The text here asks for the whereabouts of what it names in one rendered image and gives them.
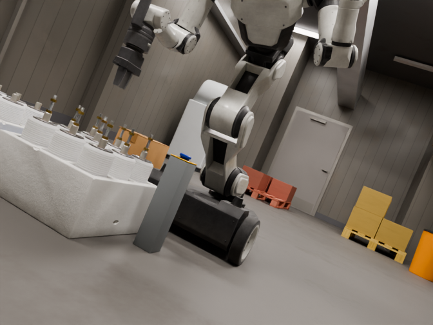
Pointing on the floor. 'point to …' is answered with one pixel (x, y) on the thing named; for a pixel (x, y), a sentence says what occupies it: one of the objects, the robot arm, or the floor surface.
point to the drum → (424, 256)
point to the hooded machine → (194, 124)
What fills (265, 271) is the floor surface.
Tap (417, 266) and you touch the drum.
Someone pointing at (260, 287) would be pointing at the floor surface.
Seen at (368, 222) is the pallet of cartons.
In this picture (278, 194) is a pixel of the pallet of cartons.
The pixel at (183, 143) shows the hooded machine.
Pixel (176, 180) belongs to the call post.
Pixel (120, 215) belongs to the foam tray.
